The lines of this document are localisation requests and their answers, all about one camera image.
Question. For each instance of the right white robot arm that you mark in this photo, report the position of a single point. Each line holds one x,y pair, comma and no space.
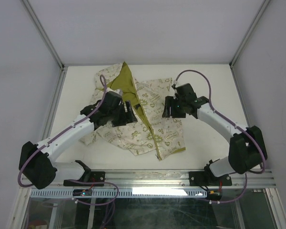
246,144

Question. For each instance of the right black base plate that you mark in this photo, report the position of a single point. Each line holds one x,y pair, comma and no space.
202,178

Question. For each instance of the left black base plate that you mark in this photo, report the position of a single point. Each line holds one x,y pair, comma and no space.
87,179

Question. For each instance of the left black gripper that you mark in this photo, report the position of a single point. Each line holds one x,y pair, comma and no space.
128,116

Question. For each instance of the right aluminium frame post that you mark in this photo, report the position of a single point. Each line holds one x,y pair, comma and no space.
248,34

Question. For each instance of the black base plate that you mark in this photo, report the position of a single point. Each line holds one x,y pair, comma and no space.
87,179
202,178

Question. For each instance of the aluminium frame post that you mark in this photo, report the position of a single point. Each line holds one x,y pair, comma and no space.
248,34
43,34

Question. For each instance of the left aluminium frame post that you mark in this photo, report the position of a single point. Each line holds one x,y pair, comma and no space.
43,34

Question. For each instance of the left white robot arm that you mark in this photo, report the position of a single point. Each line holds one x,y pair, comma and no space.
38,161

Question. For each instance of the aluminium mounting rail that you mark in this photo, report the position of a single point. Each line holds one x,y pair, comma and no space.
161,178

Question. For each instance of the cream green printed jacket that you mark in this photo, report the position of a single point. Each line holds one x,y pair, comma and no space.
151,131

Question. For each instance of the slotted grey cable duct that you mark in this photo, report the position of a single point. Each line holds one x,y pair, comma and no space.
135,192

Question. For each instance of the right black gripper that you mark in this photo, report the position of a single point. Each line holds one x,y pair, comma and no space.
169,101

